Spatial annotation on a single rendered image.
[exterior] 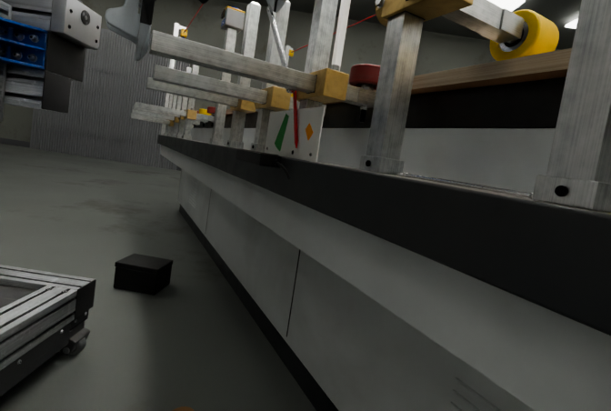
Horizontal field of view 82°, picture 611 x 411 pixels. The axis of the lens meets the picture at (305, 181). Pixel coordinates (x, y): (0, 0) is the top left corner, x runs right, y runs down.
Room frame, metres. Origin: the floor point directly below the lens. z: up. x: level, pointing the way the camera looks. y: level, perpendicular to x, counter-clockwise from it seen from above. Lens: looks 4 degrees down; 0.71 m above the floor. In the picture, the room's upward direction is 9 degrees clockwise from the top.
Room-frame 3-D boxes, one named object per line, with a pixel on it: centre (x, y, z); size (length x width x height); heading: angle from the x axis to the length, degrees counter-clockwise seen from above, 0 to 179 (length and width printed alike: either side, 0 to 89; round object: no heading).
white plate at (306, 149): (0.75, 0.05, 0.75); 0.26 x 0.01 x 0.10; 28
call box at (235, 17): (1.40, 0.37, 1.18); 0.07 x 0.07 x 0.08; 28
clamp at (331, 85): (0.71, 0.00, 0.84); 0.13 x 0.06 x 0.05; 28
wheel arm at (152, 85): (1.10, 0.29, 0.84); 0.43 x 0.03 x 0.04; 118
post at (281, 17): (0.95, 0.13, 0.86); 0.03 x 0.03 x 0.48; 28
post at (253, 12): (1.17, 0.25, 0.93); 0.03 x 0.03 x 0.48; 28
